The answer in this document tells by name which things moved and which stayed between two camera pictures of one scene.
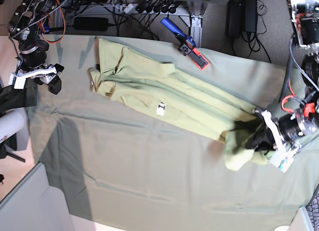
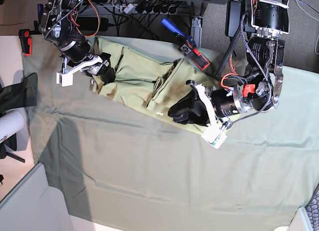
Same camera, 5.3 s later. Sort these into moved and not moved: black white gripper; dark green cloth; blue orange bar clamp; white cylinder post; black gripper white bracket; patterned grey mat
Moved: black gripper white bracket; black white gripper
Not moved: patterned grey mat; dark green cloth; white cylinder post; blue orange bar clamp
